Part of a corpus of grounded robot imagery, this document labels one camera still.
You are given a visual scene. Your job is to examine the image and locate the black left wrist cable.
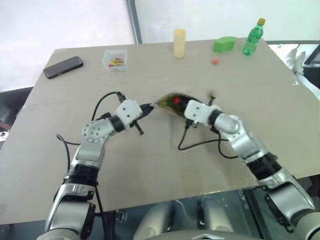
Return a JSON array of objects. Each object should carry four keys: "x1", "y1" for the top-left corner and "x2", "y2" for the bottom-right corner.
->
[{"x1": 91, "y1": 91, "x2": 126, "y2": 123}]

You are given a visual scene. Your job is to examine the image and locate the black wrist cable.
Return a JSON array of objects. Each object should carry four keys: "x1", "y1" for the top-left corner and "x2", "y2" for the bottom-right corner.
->
[
  {"x1": 91, "y1": 91, "x2": 126, "y2": 123},
  {"x1": 177, "y1": 121, "x2": 240, "y2": 159}
]

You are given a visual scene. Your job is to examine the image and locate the dark window post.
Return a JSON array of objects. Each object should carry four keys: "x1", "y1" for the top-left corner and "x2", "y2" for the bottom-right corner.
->
[{"x1": 125, "y1": 0, "x2": 143, "y2": 45}]

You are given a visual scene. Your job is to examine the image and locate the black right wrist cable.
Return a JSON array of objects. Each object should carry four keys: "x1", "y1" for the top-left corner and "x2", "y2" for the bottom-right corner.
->
[{"x1": 177, "y1": 121, "x2": 240, "y2": 159}]

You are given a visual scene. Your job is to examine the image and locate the pale yellow cylinder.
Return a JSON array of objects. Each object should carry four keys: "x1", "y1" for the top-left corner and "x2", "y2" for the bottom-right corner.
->
[{"x1": 173, "y1": 28, "x2": 187, "y2": 59}]

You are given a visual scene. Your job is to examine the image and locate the black furniture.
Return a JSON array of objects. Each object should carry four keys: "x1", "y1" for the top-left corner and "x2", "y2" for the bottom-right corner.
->
[{"x1": 0, "y1": 86, "x2": 34, "y2": 149}]

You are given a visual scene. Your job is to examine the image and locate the black smartphone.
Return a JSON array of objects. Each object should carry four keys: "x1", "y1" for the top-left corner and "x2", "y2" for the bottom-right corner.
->
[{"x1": 43, "y1": 56, "x2": 84, "y2": 80}]

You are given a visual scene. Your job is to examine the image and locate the small coloured items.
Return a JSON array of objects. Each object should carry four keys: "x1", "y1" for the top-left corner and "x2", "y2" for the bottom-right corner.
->
[{"x1": 107, "y1": 57, "x2": 125, "y2": 68}]

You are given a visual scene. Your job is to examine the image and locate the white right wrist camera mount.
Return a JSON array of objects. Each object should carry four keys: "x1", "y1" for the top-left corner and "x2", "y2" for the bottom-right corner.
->
[{"x1": 183, "y1": 99, "x2": 219, "y2": 126}]

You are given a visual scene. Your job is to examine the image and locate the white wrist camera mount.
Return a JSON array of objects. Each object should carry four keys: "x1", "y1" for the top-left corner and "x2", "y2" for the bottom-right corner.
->
[
  {"x1": 115, "y1": 99, "x2": 142, "y2": 130},
  {"x1": 183, "y1": 99, "x2": 219, "y2": 126}
]

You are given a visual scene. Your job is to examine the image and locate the green curved block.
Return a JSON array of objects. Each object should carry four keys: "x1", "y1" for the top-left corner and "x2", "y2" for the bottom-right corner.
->
[{"x1": 213, "y1": 36, "x2": 238, "y2": 54}]

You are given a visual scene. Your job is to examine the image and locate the grey robot torso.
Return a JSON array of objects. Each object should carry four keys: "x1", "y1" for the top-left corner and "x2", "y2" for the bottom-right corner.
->
[{"x1": 159, "y1": 227, "x2": 266, "y2": 240}]

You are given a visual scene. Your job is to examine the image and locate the clear bag with red item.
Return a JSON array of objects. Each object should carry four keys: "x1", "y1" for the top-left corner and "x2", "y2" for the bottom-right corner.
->
[{"x1": 152, "y1": 91, "x2": 213, "y2": 120}]

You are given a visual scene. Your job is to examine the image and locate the clear plastic box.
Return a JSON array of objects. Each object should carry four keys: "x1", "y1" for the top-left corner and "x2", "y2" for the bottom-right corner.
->
[{"x1": 102, "y1": 49, "x2": 129, "y2": 72}]

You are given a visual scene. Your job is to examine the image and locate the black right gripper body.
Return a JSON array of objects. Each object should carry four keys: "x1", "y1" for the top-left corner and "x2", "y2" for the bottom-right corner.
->
[{"x1": 184, "y1": 93, "x2": 217, "y2": 130}]

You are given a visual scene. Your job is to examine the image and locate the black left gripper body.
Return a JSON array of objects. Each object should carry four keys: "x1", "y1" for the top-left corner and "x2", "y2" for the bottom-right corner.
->
[{"x1": 133, "y1": 102, "x2": 151, "y2": 137}]

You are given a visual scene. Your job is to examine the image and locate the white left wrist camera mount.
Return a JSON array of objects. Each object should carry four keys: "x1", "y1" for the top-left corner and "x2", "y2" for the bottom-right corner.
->
[{"x1": 115, "y1": 99, "x2": 142, "y2": 130}]

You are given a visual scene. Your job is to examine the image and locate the green plastic bottle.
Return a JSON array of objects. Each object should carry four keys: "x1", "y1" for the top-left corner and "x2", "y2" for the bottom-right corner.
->
[{"x1": 242, "y1": 17, "x2": 267, "y2": 56}]

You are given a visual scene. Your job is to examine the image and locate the white crumpled object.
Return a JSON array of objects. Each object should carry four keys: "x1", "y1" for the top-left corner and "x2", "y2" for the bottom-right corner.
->
[{"x1": 284, "y1": 44, "x2": 320, "y2": 99}]

